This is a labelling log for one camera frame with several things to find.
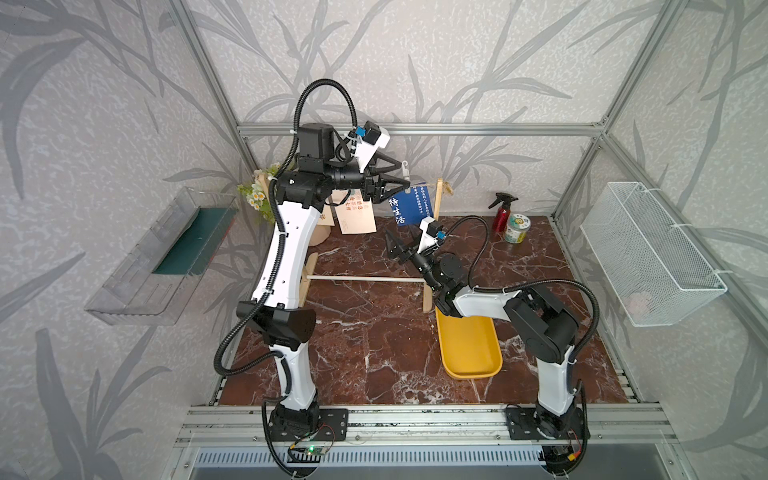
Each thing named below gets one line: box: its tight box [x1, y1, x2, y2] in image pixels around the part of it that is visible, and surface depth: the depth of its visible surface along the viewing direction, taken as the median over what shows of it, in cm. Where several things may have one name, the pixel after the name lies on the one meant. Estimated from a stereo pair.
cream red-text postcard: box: [326, 189, 377, 235], surface depth 75 cm
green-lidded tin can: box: [504, 213, 531, 244], surface depth 110 cm
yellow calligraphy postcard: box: [317, 204, 335, 226], surface depth 78 cm
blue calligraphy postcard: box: [388, 186, 433, 227], surface depth 74 cm
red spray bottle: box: [488, 192, 519, 234], surface depth 112 cm
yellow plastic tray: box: [435, 307, 503, 379], surface depth 88 cm
